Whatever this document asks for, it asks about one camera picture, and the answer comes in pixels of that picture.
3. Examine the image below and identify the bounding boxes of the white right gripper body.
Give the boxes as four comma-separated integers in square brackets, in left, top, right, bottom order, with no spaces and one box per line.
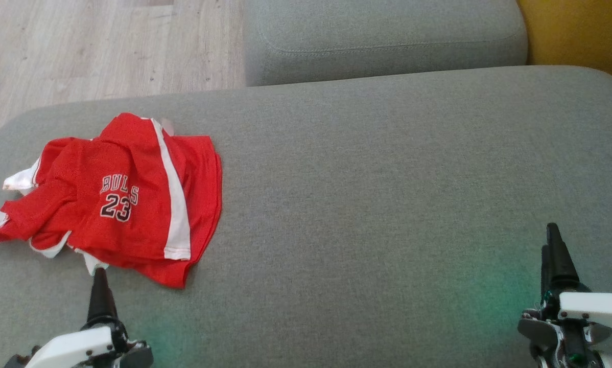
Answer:
[518,286,612,368]

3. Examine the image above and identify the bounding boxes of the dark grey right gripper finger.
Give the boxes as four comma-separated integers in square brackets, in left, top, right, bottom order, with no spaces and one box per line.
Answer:
[540,245,553,303]
[546,223,580,290]

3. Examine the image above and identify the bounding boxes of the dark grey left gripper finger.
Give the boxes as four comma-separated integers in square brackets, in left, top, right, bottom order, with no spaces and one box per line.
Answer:
[87,267,119,324]

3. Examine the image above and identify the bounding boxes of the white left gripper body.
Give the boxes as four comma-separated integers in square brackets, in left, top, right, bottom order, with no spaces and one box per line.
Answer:
[5,318,154,368]

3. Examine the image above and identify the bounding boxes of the red white basketball jersey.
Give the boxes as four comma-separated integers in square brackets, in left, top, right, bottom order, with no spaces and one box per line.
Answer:
[0,137,110,277]

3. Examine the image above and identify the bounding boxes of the red shorts with white stripe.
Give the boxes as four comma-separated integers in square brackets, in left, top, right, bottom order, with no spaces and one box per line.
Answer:
[66,112,223,289]

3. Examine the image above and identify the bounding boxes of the grey fabric sofa seat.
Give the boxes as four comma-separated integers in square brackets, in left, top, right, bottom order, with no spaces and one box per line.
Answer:
[0,65,612,368]

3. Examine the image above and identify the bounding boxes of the yellow furniture panel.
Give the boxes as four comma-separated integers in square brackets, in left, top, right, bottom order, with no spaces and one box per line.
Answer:
[516,0,612,91]

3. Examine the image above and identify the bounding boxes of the grey fabric sofa cushion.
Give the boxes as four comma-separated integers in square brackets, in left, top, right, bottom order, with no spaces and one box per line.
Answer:
[244,0,529,87]

